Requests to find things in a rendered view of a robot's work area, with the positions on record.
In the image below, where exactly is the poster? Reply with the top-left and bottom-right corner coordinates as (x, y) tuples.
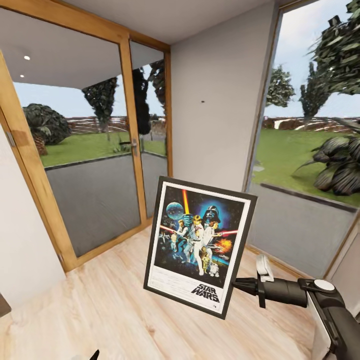
(143, 175), (258, 320)

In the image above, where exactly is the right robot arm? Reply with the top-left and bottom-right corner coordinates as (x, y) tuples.
(231, 254), (360, 360)

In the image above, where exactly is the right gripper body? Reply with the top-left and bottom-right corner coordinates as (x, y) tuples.
(257, 272), (290, 309)

